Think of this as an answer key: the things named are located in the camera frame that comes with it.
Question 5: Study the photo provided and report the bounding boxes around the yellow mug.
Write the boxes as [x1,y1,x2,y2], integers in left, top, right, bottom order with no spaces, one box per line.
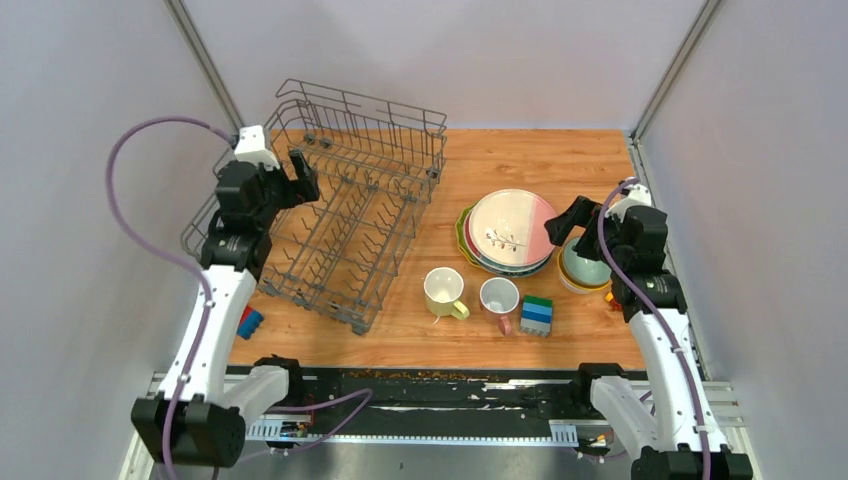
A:
[423,267,470,323]

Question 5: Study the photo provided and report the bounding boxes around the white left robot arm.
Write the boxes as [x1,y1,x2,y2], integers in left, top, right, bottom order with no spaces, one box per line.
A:
[131,148,320,468]

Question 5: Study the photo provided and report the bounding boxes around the stacked teal and yellow bowls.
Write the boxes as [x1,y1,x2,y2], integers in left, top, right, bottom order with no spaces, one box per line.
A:
[557,237,611,294]

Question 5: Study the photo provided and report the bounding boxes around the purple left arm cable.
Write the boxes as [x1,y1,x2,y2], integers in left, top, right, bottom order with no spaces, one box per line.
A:
[106,117,240,480]

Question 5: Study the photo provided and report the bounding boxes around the red and teal floral plate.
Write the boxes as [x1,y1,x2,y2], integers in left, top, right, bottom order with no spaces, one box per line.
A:
[465,213,510,269]

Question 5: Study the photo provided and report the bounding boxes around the cream and pink plate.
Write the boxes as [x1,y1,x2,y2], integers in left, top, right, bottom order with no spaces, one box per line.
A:
[468,189,556,267]

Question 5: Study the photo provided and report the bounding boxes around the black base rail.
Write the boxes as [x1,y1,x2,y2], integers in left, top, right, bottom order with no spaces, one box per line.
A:
[142,362,743,458]

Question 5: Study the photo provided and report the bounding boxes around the small red yellow green toy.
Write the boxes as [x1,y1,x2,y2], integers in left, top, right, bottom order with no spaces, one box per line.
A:
[604,292,622,311]

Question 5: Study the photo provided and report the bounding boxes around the green blue grey block stack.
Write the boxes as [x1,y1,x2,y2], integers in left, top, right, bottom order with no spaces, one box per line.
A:
[519,294,553,337]

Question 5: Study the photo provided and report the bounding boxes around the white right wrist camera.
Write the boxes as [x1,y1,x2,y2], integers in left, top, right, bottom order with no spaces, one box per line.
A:
[607,183,654,220]

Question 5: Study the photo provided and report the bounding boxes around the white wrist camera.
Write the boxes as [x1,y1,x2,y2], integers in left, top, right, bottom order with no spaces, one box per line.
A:
[607,183,654,220]
[233,125,281,171]

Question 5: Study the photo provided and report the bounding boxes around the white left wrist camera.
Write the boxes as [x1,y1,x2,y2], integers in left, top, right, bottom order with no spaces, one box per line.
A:
[233,125,281,171]

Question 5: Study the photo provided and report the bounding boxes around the grey wire dish rack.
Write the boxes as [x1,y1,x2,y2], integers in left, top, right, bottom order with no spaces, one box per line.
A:
[180,78,448,337]

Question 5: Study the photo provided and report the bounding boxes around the pink mug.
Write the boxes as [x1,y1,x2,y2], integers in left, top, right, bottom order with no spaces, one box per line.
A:
[479,277,521,337]

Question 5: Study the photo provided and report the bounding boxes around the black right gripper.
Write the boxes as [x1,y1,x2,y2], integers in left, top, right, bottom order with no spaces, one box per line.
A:
[543,195,628,269]

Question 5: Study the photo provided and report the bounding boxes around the green scalloped plate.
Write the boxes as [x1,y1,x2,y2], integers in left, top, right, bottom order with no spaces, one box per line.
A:
[455,205,487,271]

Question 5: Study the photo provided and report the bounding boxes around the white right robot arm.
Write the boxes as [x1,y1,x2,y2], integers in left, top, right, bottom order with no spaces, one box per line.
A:
[545,196,754,479]

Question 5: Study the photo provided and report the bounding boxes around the teal rimmed plate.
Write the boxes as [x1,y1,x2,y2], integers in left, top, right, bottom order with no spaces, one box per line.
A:
[474,255,553,278]

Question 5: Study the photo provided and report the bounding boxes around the yellow red blue toy block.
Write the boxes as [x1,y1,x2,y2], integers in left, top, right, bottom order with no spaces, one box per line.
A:
[236,306,264,340]

